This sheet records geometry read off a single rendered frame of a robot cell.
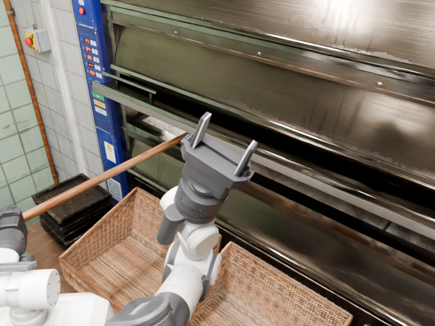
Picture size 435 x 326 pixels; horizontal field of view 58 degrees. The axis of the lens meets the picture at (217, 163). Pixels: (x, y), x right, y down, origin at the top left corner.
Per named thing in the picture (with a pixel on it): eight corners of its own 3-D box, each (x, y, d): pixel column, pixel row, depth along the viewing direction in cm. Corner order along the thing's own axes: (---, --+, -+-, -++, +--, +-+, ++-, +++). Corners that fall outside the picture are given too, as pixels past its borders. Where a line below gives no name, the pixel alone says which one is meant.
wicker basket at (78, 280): (142, 225, 214) (136, 184, 199) (224, 277, 184) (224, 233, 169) (62, 281, 182) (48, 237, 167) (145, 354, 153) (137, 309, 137)
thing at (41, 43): (41, 46, 207) (36, 26, 202) (52, 50, 202) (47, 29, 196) (28, 49, 202) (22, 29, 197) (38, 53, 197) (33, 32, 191)
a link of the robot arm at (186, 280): (214, 290, 104) (193, 340, 82) (167, 276, 106) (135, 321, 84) (224, 250, 102) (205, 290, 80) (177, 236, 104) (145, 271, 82)
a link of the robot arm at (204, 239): (219, 226, 74) (220, 246, 86) (193, 191, 77) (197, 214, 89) (191, 246, 72) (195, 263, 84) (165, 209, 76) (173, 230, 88)
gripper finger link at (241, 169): (255, 137, 60) (241, 162, 64) (246, 149, 58) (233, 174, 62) (264, 143, 59) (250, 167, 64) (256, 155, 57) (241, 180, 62)
